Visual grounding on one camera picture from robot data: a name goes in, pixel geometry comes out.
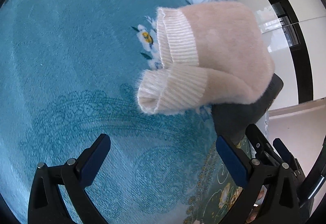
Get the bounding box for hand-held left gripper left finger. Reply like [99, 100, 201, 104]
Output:
[28, 134, 111, 224]

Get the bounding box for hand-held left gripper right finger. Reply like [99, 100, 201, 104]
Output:
[216, 136, 304, 224]

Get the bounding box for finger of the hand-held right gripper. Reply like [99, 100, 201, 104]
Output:
[245, 124, 282, 167]
[273, 138, 305, 179]

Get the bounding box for dark grey garment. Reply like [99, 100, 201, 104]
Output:
[212, 73, 284, 145]

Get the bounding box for pink fluffy sweater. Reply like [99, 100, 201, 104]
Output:
[136, 1, 276, 115]

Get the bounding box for person's right hand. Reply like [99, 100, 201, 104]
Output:
[248, 186, 267, 223]

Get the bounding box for blue green floral blanket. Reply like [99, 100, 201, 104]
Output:
[0, 0, 270, 224]

